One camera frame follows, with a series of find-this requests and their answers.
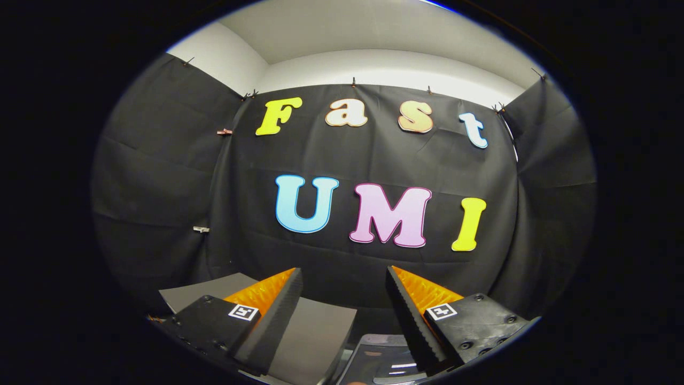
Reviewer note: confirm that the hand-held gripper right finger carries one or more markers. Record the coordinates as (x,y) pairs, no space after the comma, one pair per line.
(411,315)

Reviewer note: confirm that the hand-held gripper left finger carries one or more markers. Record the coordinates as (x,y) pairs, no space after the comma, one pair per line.
(278,321)

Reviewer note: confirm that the grey table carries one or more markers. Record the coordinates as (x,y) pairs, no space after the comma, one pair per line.
(315,331)

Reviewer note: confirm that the black backdrop cloth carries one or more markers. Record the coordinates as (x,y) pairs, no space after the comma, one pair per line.
(363,160)

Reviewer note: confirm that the copper clip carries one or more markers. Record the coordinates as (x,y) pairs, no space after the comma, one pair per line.
(224,131)

